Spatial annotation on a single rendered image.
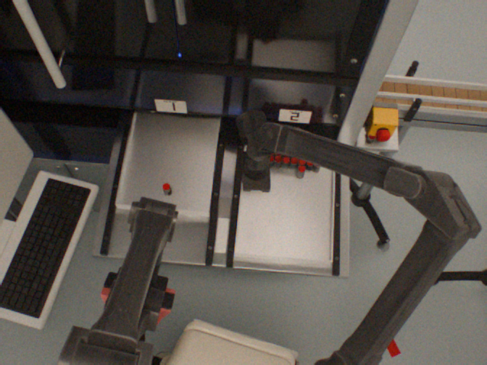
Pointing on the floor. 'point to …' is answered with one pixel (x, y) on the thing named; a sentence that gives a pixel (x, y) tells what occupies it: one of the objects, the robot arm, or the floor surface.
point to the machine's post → (375, 66)
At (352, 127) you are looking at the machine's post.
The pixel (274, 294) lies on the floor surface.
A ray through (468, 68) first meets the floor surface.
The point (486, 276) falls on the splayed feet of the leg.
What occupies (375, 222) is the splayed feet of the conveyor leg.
